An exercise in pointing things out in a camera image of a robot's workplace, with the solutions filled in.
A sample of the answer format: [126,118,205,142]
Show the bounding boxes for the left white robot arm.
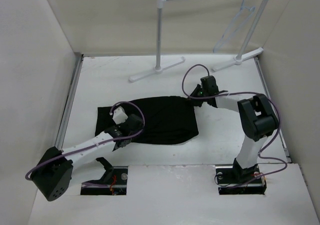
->
[26,114,145,202]

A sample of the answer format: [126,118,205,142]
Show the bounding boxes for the left aluminium table rail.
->
[52,52,84,149]

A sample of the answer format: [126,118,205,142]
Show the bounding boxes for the right aluminium table rail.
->
[254,56,292,161]

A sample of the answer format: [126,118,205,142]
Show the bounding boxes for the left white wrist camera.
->
[109,106,128,125]

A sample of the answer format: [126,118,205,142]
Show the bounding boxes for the aluminium table rail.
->
[52,52,84,149]
[254,56,292,161]

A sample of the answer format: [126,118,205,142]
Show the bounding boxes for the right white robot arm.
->
[188,75,280,195]

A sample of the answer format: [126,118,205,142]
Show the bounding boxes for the black trousers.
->
[94,95,200,146]

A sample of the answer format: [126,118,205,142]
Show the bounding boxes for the white clothes rack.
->
[128,0,269,83]

